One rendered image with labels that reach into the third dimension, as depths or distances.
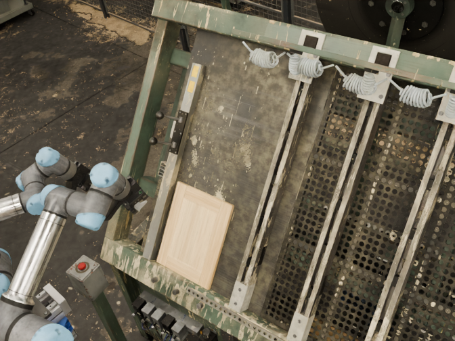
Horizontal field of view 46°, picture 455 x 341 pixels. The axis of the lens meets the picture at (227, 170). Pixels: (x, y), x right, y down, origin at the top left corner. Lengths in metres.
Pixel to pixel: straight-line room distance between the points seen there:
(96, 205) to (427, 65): 1.19
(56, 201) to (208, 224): 0.94
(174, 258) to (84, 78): 3.51
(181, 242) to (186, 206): 0.17
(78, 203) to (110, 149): 3.14
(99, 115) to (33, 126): 0.62
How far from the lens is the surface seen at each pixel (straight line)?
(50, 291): 2.58
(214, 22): 2.36
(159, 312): 2.63
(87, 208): 1.61
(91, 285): 2.70
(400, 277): 2.06
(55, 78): 5.96
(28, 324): 1.63
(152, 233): 2.60
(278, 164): 2.20
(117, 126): 4.99
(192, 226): 2.48
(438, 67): 1.98
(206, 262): 2.46
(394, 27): 2.37
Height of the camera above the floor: 2.93
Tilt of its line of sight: 43 degrees down
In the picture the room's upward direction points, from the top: 9 degrees counter-clockwise
